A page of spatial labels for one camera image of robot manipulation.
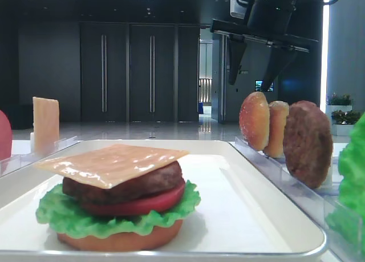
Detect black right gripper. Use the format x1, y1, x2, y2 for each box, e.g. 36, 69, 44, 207
210, 0, 318, 91

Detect sesame top bun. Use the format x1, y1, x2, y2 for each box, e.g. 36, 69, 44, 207
239, 91, 270, 151

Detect upright brown meat patty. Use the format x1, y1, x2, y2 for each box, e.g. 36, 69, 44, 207
283, 100, 333, 189

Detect brown meat patty on burger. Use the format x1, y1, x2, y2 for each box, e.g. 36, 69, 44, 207
62, 161, 183, 204

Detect red tomato slice on burger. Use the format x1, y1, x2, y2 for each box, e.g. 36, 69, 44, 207
80, 179, 185, 216

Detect upright green lettuce leaf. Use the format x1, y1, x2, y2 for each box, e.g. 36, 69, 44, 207
327, 117, 364, 252

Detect orange cheese slice on burger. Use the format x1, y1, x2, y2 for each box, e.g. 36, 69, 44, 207
35, 144, 189, 189

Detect upright orange cheese slice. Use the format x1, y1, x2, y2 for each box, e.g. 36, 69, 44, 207
33, 96, 59, 155

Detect green lettuce leaf on burger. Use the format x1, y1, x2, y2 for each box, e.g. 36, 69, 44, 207
35, 181, 201, 239

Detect upright red tomato slice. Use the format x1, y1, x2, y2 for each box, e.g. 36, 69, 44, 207
0, 111, 13, 160

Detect upright plain bun slice right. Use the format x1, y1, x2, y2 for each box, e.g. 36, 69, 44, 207
263, 100, 289, 158

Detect potted plants in white planter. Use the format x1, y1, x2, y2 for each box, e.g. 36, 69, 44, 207
326, 93, 361, 136

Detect dark double doors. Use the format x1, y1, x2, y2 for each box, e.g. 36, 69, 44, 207
80, 23, 200, 122

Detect white rectangular metal tray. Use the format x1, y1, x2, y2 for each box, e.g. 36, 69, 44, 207
1, 140, 327, 261

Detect bottom bun on tray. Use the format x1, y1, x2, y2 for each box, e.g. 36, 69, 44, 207
57, 220, 183, 252

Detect right long clear acrylic rail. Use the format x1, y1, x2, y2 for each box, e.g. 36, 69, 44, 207
234, 137, 364, 261

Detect long clear acrylic rail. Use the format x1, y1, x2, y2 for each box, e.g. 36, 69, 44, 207
234, 137, 364, 261
1, 136, 79, 177

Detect left long clear acrylic rail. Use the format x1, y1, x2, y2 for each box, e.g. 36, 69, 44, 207
1, 136, 79, 177

